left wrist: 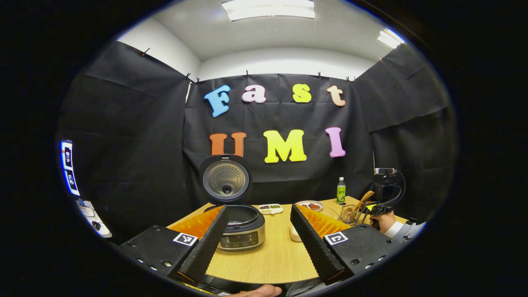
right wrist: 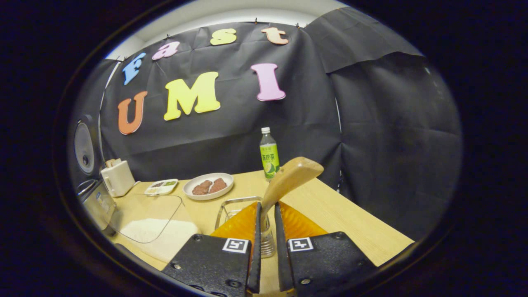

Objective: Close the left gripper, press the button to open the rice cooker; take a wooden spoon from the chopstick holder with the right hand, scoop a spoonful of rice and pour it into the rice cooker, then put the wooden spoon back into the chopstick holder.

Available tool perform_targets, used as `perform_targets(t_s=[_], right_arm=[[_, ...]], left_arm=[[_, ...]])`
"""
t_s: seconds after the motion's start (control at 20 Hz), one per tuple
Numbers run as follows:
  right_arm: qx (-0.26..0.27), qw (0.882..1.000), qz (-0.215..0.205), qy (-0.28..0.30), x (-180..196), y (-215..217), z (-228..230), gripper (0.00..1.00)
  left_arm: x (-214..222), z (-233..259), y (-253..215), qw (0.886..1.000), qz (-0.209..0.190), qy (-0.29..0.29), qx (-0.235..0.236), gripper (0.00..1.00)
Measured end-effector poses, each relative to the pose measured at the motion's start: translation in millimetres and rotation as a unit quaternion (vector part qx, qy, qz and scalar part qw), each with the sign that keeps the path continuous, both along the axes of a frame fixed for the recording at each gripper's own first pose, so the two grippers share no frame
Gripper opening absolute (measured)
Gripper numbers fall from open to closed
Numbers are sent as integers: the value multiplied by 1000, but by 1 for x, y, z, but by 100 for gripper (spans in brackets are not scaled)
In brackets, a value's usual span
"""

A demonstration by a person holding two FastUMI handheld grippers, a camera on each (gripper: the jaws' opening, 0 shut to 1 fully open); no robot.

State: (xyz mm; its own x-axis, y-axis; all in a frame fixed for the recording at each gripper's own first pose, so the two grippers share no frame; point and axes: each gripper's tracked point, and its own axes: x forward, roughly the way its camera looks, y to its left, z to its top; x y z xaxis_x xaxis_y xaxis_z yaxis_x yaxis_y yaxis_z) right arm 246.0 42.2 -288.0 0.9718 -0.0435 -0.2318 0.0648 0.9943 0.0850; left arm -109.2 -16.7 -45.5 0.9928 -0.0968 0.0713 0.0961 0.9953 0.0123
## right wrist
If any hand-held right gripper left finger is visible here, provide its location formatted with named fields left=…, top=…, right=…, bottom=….
left=162, top=201, right=262, bottom=297

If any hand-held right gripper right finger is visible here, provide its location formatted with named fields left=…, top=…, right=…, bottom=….
left=274, top=201, right=378, bottom=295

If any wire chopstick holder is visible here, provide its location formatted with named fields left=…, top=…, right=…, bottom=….
left=214, top=196, right=276, bottom=259

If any wooden spoon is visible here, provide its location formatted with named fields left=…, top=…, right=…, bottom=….
left=260, top=156, right=325, bottom=231

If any black rice cooker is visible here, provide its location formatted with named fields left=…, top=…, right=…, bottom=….
left=68, top=115, right=121, bottom=238

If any white round plate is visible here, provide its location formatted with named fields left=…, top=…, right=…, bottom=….
left=183, top=172, right=234, bottom=201

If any green tea bottle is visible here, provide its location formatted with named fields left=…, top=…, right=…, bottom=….
left=259, top=127, right=281, bottom=182

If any white divided grain dish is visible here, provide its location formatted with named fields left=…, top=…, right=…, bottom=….
left=144, top=179, right=179, bottom=196

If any black backdrop cloth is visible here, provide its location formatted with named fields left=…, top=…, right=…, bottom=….
left=68, top=6, right=462, bottom=242

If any white toaster with bread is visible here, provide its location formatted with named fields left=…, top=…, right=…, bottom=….
left=100, top=158, right=136, bottom=198

